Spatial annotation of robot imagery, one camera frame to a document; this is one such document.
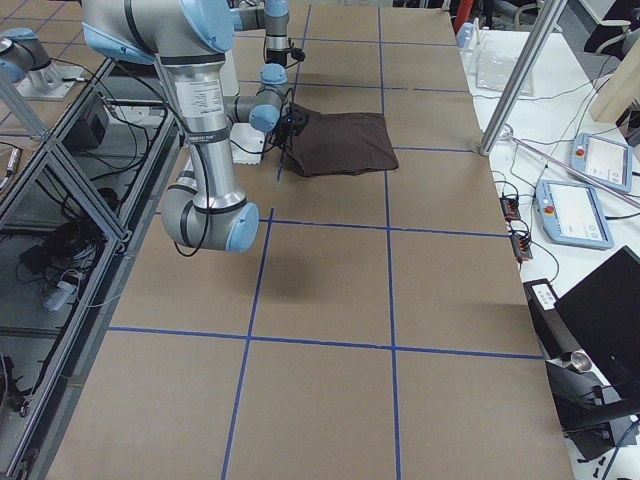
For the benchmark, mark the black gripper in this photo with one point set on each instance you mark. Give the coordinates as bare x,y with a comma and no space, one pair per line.
287,131

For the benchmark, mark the dark brown t-shirt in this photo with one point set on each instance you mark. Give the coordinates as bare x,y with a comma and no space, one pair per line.
350,143

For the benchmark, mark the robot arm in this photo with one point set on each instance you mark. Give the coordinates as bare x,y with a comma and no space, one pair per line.
184,32
206,208

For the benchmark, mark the near teach pendant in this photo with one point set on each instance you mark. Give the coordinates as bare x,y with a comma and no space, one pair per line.
571,215

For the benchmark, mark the teach pendant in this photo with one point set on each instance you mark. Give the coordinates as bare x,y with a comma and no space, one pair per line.
605,160
571,215

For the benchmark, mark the black remote box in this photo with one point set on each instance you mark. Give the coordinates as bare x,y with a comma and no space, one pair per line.
542,293

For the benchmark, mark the far teach pendant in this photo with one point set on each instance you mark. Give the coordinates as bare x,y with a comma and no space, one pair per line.
605,160

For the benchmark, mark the aluminium frame structure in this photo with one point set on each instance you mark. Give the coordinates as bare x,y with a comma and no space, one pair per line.
80,185

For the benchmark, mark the aluminium frame post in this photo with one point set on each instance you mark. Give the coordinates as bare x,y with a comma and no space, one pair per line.
535,42

